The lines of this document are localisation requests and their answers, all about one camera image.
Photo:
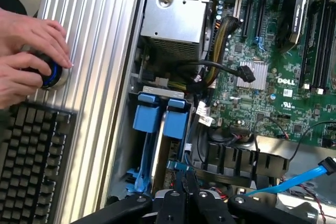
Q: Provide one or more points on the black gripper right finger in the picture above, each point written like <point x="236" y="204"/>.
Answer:
<point x="204" y="208"/>

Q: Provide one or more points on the black plastic fan shroud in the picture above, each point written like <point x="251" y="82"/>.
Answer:
<point x="236" y="161"/>

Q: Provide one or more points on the short blue disk carrier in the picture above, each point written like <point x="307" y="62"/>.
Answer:
<point x="175" y="124"/>

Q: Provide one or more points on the person's left hand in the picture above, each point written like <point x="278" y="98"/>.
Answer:
<point x="31" y="35"/>

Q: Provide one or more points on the black RAM stick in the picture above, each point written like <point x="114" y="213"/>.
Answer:
<point x="309" y="48"/>

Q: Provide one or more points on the long black expansion slot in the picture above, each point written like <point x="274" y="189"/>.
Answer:
<point x="261" y="11"/>
<point x="248" y="11"/>

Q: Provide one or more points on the black keyboard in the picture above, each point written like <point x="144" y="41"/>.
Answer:
<point x="29" y="161"/>

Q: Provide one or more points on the green Dell motherboard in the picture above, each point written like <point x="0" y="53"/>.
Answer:
<point x="278" y="103"/>

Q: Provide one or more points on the blue drive bay brackets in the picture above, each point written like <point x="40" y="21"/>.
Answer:
<point x="160" y="140"/>

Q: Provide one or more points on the silver finned heat sink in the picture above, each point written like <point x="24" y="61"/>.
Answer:
<point x="258" y="77"/>

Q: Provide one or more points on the long blue disk carrier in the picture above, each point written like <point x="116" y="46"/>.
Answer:
<point x="145" y="116"/>

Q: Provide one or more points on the open grey PC case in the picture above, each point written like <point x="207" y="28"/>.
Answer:
<point x="125" y="61"/>

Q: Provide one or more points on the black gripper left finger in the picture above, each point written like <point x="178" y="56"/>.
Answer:
<point x="170" y="208"/>

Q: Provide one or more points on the person's right hand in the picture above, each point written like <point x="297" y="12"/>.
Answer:
<point x="18" y="77"/>

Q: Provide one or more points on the grey metal power supply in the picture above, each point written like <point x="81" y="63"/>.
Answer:
<point x="173" y="22"/>

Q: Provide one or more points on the black round pad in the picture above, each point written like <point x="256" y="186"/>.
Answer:
<point x="11" y="3"/>

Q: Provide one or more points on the black graphics card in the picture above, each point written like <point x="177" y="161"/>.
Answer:
<point x="295" y="16"/>

